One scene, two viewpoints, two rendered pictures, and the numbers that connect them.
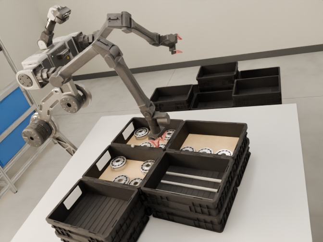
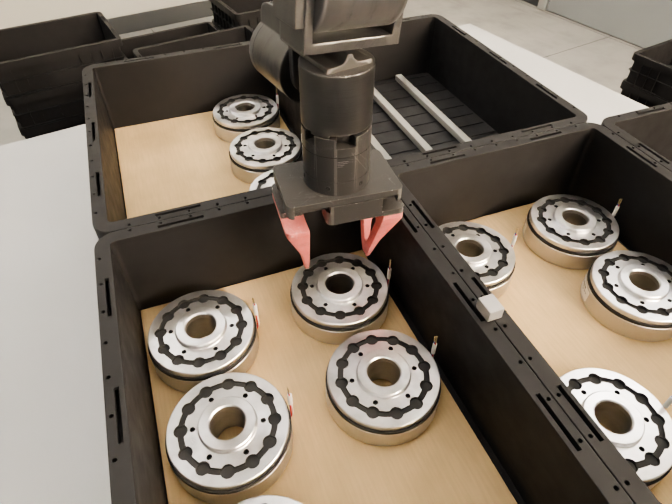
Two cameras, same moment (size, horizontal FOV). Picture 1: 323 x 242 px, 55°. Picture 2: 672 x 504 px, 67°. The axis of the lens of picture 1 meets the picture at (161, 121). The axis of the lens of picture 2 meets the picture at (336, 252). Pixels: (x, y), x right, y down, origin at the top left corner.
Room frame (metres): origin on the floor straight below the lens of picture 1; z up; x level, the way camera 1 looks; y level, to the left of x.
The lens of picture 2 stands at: (1.84, 0.25, 1.26)
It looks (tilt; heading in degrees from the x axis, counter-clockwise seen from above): 44 degrees down; 213
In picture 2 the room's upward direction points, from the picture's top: straight up
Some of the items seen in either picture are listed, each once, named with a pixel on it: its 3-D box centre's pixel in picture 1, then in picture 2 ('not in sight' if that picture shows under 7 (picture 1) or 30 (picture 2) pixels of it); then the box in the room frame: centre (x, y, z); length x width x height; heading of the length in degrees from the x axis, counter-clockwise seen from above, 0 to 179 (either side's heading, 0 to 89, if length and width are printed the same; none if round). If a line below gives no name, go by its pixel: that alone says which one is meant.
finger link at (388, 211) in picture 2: (156, 140); (354, 219); (1.52, 0.06, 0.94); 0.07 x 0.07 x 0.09; 49
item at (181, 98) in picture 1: (175, 112); not in sight; (2.72, -0.16, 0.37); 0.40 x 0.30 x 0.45; 64
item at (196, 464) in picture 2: not in sight; (228, 426); (1.72, 0.06, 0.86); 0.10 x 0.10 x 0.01
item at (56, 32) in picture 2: not in sight; (73, 98); (0.93, -1.48, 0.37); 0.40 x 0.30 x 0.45; 155
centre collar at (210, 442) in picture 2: not in sight; (227, 423); (1.72, 0.06, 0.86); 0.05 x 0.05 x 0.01
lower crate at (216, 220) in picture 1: (193, 196); not in sight; (1.19, -0.04, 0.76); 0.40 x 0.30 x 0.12; 54
